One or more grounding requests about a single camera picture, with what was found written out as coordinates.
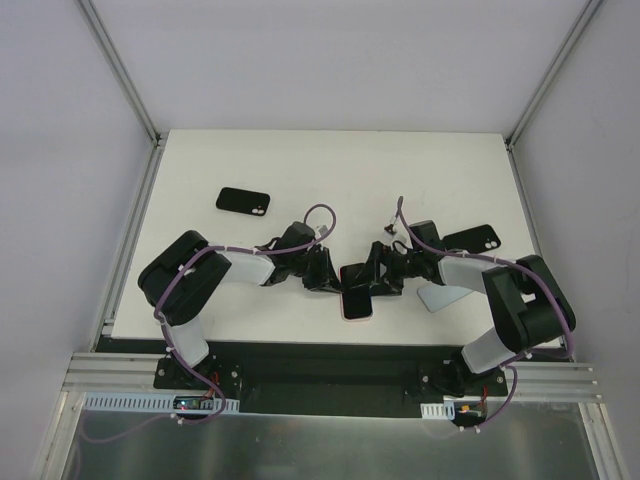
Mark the right white cable duct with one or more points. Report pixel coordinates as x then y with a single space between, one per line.
438 411

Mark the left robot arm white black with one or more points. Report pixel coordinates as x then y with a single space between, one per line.
181 280

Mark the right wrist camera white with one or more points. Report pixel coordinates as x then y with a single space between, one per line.
390 231

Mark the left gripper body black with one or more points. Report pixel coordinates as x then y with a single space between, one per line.
317 268

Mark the light blue phone face-down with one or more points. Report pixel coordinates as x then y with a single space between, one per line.
436 297

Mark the right aluminium frame post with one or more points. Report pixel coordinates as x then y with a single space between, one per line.
577 30

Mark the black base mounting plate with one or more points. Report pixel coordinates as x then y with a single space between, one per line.
379 402

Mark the left aluminium frame post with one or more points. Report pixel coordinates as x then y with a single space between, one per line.
107 47

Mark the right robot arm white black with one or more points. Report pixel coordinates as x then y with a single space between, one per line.
526 304

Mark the pink phone case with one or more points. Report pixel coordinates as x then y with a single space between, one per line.
356 317

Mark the black phone case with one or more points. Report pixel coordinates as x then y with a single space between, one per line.
476 240
245 202

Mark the white cable duct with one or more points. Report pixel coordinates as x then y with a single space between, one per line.
158 403
438 411

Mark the aluminium frame post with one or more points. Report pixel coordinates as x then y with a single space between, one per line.
107 47
577 30

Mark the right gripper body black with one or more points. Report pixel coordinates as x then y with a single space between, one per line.
386 270

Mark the left white cable duct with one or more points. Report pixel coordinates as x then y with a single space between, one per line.
158 403

